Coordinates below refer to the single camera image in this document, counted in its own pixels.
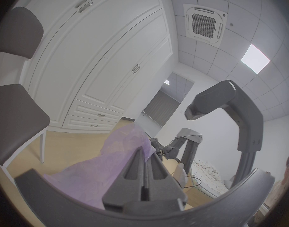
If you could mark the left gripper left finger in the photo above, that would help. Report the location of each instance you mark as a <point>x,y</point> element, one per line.
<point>132,174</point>

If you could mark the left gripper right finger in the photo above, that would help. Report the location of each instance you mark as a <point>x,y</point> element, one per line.
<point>162,183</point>

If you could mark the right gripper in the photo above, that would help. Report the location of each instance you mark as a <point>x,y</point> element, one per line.
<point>160,152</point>

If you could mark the purple plastic bag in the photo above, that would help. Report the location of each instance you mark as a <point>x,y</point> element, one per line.
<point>92,174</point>

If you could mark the grey curtain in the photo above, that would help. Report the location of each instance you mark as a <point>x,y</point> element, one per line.
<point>161,107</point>

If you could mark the bed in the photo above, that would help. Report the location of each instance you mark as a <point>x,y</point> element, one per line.
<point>210,171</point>

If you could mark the white wardrobe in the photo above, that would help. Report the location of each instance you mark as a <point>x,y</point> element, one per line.
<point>99,67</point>

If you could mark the person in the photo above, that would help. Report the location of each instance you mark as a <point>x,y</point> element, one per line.
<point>280,190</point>

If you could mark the white chair grey cushions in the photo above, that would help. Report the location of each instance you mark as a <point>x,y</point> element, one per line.
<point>16,117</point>

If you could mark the ceiling light panel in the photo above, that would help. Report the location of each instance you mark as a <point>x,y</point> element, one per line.
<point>255,58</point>

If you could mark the ceiling air conditioner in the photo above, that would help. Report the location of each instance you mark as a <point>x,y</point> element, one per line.
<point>204,22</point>

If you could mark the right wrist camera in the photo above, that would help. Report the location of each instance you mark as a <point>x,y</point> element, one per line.
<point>154,141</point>

